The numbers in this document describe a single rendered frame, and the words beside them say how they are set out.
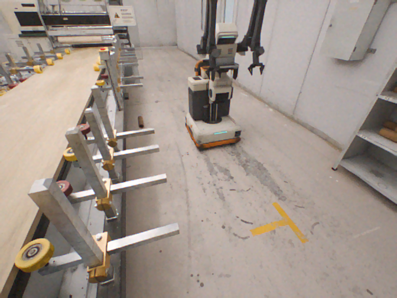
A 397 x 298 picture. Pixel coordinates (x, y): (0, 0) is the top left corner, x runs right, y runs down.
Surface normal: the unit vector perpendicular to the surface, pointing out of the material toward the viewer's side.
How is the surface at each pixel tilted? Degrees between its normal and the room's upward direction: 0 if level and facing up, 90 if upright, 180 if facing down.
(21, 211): 0
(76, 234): 90
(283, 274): 0
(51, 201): 90
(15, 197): 0
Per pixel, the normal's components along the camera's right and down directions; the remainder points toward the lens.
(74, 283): 0.00, -0.81
